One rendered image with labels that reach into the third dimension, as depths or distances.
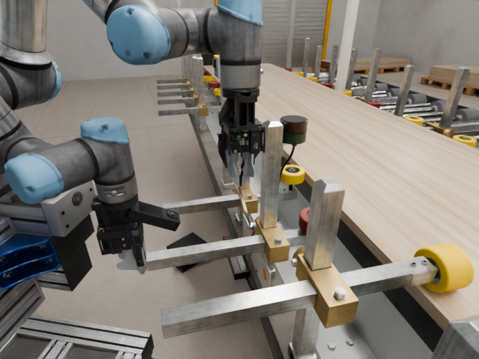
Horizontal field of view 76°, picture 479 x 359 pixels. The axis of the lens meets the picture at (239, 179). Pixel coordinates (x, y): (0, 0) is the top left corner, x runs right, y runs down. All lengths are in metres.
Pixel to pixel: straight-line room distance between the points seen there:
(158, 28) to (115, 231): 0.39
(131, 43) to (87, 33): 7.81
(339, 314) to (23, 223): 0.68
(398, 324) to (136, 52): 0.71
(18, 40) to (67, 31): 7.46
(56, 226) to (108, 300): 1.14
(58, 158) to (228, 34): 0.33
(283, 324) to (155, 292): 1.15
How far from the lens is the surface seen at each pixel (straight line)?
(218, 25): 0.57
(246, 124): 0.57
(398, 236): 0.79
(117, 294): 1.90
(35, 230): 0.84
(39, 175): 0.53
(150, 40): 0.46
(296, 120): 0.68
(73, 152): 0.55
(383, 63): 9.19
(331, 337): 0.91
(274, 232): 0.77
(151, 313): 1.76
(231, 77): 0.56
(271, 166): 0.69
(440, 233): 0.85
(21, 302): 0.95
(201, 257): 0.74
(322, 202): 0.46
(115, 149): 0.58
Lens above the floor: 1.34
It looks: 28 degrees down
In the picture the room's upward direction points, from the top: straight up
